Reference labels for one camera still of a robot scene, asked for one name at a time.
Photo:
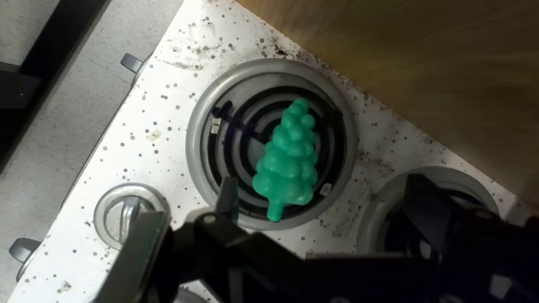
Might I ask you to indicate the gray countertop knob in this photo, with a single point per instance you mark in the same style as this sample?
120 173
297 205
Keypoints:
112 208

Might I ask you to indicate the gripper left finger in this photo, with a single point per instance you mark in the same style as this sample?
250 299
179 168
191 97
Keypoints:
140 254

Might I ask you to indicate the silver oven front knob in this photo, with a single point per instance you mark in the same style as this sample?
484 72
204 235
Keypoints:
132 62
22 249

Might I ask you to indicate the black coil toy burner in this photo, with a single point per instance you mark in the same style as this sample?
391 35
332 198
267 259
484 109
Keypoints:
197 141
388 208

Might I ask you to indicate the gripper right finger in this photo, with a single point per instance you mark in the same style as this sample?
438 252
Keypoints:
482 259

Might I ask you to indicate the toy kitchen stove unit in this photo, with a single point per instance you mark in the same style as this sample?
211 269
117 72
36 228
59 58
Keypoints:
140 141

